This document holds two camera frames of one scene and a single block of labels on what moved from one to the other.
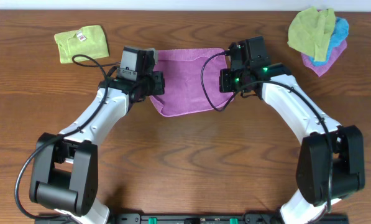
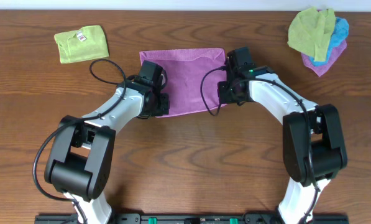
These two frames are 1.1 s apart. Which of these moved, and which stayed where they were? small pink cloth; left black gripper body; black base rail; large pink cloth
Moved: left black gripper body
Stayed: large pink cloth; small pink cloth; black base rail
